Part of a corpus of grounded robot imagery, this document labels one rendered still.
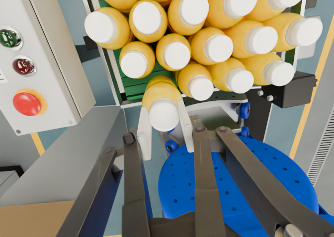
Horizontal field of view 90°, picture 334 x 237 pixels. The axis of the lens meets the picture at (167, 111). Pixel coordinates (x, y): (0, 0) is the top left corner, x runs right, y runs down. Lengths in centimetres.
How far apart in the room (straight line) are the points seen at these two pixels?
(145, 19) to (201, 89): 13
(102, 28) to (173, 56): 11
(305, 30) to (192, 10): 17
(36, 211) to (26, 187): 29
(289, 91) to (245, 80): 17
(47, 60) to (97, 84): 119
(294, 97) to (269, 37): 20
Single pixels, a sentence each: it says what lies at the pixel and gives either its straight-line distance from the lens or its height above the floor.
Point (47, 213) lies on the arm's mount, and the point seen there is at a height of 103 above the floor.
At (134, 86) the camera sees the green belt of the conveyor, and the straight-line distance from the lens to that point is 46.
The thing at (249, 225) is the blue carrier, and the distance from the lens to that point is 32.
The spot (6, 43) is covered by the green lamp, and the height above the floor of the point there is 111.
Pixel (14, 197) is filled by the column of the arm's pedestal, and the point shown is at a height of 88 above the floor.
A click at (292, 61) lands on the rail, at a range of 48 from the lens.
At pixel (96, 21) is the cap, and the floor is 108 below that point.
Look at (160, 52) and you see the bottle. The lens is 30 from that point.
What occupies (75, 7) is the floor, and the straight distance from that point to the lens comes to 145.
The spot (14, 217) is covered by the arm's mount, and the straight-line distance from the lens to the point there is 65.
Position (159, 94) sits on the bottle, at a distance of 23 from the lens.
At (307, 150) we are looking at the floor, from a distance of 233.
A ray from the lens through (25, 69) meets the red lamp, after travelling 29.
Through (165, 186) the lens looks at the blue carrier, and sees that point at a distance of 36.
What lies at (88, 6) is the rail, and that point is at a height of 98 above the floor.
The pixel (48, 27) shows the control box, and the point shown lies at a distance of 32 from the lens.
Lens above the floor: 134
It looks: 66 degrees down
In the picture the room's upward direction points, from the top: 171 degrees clockwise
